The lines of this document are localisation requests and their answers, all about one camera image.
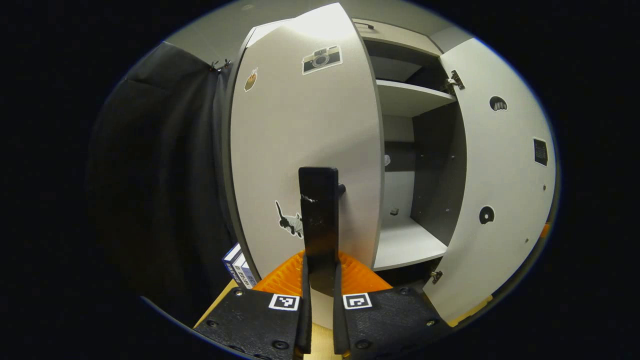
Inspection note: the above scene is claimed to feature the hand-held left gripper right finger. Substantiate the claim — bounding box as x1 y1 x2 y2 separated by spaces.
332 250 453 360

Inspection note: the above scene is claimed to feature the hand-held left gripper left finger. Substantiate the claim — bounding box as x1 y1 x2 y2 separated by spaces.
194 250 313 360

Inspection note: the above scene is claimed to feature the black door handle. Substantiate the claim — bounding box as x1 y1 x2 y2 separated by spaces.
298 166 347 298

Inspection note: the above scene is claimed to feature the grey double-door shoe cabinet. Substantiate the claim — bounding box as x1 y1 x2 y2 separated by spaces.
222 17 468 288

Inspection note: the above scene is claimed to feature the grey cabinet door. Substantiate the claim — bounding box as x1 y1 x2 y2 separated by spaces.
230 2 386 281
422 37 557 326

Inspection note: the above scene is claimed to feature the grey cabinet shelf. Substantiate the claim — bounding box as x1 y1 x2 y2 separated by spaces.
372 215 448 272
376 79 457 118

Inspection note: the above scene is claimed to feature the grey cabinet drawer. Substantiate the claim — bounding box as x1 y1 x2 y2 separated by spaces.
352 18 443 56

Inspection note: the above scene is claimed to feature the blue white book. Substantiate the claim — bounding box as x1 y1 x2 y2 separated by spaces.
235 255 258 290
222 243 248 288

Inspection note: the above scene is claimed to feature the black backdrop cloth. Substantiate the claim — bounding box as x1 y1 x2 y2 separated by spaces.
85 41 241 326

